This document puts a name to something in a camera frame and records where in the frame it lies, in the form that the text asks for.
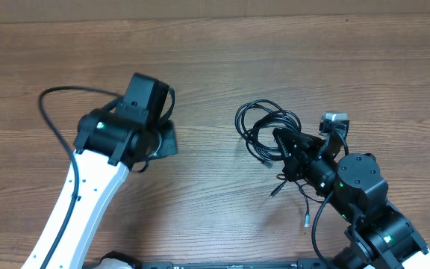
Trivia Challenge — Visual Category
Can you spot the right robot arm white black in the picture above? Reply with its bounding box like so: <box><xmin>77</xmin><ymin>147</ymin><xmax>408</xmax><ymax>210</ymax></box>
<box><xmin>272</xmin><ymin>129</ymin><xmax>430</xmax><ymax>268</ymax></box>

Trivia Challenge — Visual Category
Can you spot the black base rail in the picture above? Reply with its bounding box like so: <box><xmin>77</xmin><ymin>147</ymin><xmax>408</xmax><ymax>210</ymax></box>
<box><xmin>84</xmin><ymin>250</ymin><xmax>402</xmax><ymax>269</ymax></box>

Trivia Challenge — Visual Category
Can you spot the thick black USB cable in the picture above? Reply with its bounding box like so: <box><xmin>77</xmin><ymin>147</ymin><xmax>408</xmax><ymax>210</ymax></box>
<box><xmin>234</xmin><ymin>99</ymin><xmax>302</xmax><ymax>168</ymax></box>

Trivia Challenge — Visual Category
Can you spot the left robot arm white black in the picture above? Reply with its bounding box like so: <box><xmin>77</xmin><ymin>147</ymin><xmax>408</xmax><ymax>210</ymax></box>
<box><xmin>23</xmin><ymin>73</ymin><xmax>178</xmax><ymax>268</ymax></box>

